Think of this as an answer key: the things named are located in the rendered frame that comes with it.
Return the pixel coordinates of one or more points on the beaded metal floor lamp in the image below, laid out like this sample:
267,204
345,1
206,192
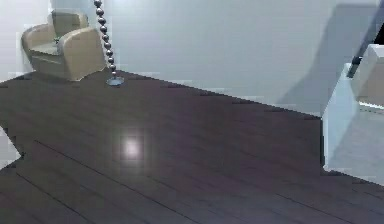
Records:
107,46

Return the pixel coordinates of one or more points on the beige armchair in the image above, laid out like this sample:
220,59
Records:
81,50

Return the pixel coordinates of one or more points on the dark slanted bar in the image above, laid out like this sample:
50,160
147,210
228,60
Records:
366,40

